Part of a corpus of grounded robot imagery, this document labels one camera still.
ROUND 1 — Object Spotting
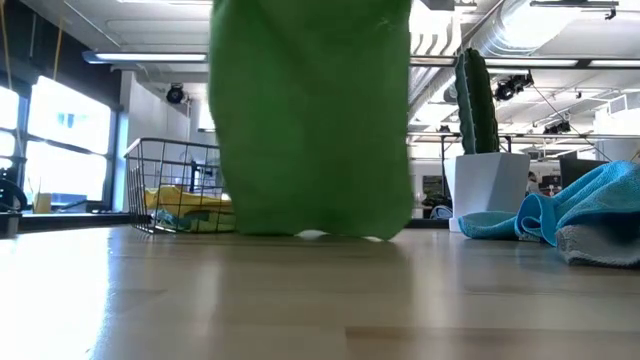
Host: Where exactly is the silver ventilation duct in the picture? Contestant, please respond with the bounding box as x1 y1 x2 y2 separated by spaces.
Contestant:
469 0 621 57

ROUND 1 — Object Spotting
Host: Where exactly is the black monitor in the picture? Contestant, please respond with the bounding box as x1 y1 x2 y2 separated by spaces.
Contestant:
558 157 609 190

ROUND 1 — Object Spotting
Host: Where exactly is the long ceiling light strip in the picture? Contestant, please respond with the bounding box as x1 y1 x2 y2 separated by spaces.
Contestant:
82 49 209 65

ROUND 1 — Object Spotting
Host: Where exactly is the green microfiber towel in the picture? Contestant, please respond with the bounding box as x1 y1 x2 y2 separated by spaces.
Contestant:
207 0 415 242

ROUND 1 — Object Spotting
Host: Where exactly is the green cactus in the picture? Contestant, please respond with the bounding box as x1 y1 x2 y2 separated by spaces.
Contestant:
453 47 501 155

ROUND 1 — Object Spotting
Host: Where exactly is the wire mesh basket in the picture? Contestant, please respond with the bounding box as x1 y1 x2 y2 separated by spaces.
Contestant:
123 137 236 235

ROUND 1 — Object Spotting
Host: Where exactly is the yellow microfiber towel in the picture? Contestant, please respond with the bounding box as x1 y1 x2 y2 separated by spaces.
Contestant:
143 185 234 219

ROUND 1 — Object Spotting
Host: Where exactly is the person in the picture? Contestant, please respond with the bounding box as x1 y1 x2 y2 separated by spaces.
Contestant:
524 170 542 197

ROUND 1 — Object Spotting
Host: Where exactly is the white faceted plant pot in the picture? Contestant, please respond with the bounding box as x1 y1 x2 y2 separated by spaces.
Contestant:
443 152 531 233

